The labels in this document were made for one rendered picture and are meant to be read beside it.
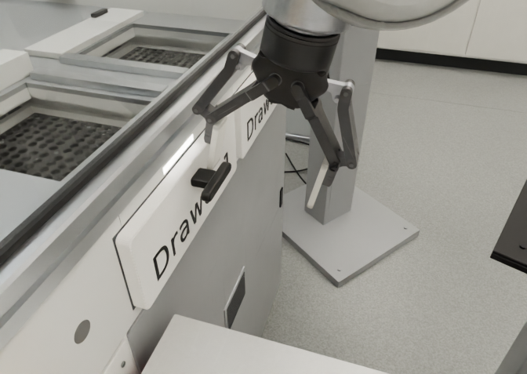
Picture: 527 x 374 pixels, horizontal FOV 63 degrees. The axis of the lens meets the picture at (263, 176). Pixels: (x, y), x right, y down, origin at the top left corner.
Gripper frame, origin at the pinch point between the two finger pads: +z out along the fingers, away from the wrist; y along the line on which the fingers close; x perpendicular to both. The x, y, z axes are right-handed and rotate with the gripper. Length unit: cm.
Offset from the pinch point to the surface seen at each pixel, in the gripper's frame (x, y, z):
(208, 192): 6.4, 4.9, -0.1
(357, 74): -93, -8, 23
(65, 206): 20.6, 12.7, -6.5
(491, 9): -279, -77, 31
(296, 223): -85, -6, 87
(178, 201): 7.9, 7.9, 1.5
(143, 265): 16.4, 7.5, 3.4
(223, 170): 1.8, 4.9, -0.2
